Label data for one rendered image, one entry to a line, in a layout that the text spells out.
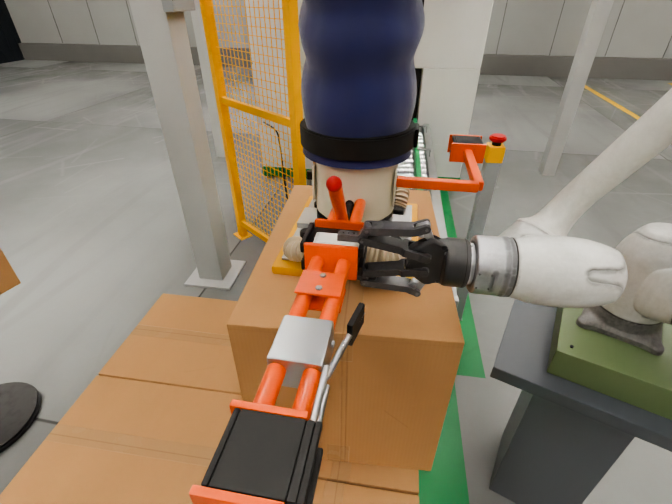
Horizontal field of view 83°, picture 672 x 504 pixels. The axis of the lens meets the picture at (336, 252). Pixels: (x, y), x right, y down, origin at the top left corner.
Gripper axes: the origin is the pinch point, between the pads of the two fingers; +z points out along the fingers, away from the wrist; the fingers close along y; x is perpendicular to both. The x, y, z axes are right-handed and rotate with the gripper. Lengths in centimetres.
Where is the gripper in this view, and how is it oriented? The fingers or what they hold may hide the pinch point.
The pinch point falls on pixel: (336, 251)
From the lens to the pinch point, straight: 60.7
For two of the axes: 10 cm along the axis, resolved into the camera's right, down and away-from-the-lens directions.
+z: -9.9, -0.9, 1.3
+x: 1.5, -5.6, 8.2
